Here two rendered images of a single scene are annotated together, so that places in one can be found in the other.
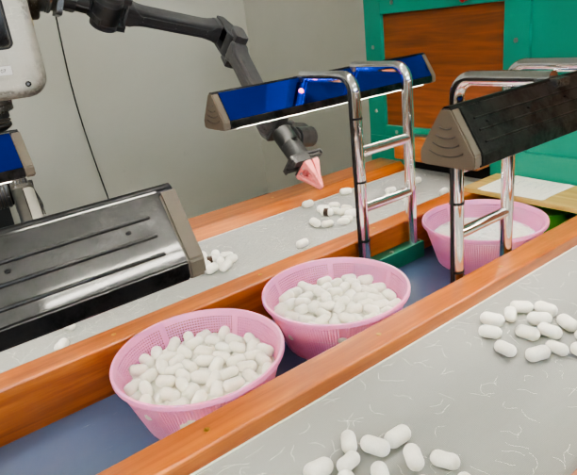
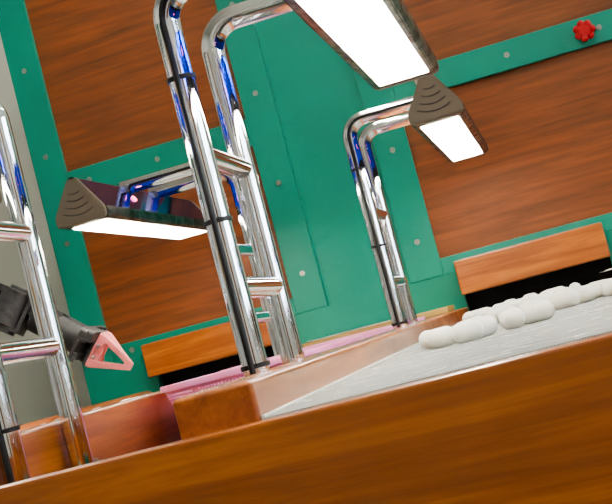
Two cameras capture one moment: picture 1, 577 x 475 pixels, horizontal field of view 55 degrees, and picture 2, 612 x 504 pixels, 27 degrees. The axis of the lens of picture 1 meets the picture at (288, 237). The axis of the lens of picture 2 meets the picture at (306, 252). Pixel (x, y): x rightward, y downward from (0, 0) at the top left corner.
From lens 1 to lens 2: 1.38 m
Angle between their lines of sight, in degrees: 50
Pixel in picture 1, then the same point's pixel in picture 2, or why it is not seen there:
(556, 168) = (371, 308)
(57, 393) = (122, 442)
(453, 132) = (437, 87)
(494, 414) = not seen: hidden behind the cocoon
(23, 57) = not seen: outside the picture
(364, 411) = not seen: hidden behind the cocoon
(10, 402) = (98, 434)
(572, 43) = (342, 172)
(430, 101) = (176, 290)
